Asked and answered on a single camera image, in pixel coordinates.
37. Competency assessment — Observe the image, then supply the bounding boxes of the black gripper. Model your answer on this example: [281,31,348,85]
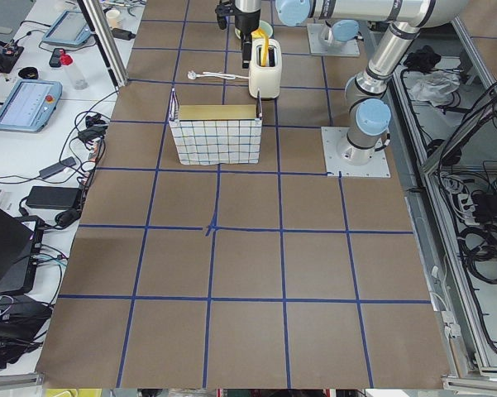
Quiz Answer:
[215,0,260,69]

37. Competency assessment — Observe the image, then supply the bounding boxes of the white toaster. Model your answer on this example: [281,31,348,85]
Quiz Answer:
[249,39,283,99]

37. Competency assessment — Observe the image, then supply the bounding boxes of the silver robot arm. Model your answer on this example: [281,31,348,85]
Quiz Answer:
[275,0,467,165]

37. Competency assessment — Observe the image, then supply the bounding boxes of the toast slice in toaster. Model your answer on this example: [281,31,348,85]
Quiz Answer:
[252,27,270,67]

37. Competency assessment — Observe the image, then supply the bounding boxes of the light green plate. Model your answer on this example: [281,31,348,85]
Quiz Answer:
[251,20,273,39]

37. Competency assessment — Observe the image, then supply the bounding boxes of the white paper cup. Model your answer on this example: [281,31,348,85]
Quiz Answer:
[105,9,122,29]

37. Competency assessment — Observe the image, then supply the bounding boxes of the far blue teach pendant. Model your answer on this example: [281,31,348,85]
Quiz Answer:
[41,10,92,47]

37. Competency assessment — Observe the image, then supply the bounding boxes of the blue teach pendant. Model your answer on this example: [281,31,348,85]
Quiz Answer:
[0,79,63,133]
[41,10,92,47]

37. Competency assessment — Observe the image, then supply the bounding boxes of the clear bottle red cap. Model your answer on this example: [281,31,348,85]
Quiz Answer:
[60,50,88,90]

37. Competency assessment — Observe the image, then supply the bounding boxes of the black phone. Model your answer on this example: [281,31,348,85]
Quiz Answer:
[49,47,65,69]

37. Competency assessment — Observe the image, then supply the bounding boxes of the crumpled white cloth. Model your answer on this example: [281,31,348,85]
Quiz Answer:
[409,71,461,107]

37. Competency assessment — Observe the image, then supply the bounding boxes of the near blue teach pendant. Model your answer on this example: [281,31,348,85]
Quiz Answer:
[0,79,63,133]

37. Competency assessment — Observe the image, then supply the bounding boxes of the large black power brick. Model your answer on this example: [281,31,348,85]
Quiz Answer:
[26,186,81,210]

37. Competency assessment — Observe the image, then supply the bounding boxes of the black laptop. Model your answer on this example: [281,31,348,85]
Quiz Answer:
[0,209,43,296]

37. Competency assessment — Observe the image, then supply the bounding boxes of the white toaster power cable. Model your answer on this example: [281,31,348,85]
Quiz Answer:
[186,69,251,81]

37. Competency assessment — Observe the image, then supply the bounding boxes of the wire shelf with wooden boards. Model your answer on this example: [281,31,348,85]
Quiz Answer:
[169,89,263,165]

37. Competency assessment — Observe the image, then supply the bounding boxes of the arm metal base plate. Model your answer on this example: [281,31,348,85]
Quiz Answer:
[307,19,360,57]
[321,127,390,179]

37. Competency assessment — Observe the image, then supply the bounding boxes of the aluminium frame post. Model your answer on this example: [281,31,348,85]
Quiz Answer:
[78,0,128,88]

